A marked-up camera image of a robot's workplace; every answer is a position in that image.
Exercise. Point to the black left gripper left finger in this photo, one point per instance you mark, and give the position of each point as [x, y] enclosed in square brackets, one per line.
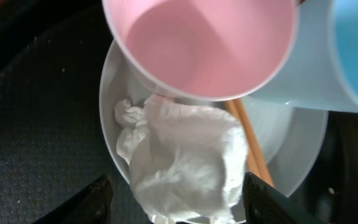
[92, 205]

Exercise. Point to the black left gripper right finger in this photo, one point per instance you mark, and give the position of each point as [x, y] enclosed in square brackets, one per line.
[263, 204]

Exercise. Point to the wooden chopstick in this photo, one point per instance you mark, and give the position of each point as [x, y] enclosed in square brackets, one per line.
[254, 144]
[250, 162]

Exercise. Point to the white napkin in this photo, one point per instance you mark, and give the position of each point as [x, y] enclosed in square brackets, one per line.
[184, 161]

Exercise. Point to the pink plastic cup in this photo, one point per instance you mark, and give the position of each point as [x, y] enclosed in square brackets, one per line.
[212, 50]

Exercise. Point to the round black tray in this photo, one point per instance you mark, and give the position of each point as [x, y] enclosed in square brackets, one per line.
[51, 142]

